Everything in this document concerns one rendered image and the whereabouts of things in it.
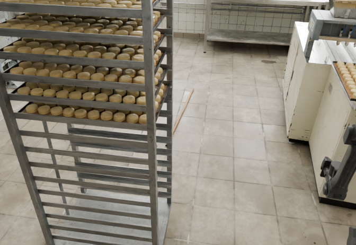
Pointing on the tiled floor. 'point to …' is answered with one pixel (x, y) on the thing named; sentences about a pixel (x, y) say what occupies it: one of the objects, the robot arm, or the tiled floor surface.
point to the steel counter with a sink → (272, 38)
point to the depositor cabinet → (305, 83)
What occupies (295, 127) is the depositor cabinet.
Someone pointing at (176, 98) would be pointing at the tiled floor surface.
